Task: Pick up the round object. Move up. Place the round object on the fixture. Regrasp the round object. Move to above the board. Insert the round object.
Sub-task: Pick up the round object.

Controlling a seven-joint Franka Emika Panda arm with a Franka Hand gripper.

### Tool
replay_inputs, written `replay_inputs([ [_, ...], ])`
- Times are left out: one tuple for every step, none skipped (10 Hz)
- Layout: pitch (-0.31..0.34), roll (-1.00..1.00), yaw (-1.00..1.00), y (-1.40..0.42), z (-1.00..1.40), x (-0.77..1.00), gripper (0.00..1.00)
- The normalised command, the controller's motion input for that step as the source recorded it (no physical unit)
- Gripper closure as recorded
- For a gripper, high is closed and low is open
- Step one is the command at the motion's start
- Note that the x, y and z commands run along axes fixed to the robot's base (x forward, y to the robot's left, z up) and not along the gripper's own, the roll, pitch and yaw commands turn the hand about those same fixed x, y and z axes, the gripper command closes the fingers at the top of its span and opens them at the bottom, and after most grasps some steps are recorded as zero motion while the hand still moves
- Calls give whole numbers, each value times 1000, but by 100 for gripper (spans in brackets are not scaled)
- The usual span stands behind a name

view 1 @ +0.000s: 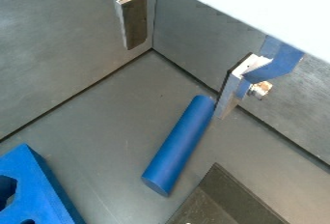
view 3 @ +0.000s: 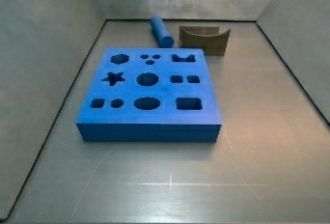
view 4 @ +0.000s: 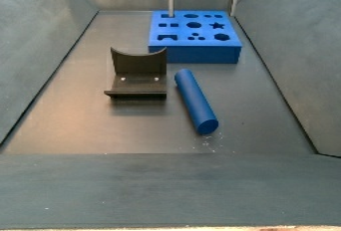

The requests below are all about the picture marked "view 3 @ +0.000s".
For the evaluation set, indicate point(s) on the dark curved cradle stand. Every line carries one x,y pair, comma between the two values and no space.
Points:
206,38

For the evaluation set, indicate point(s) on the blue shape-sorting block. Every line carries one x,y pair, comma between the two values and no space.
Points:
151,95

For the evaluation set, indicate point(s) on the blue cylinder peg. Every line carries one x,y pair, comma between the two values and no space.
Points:
162,35

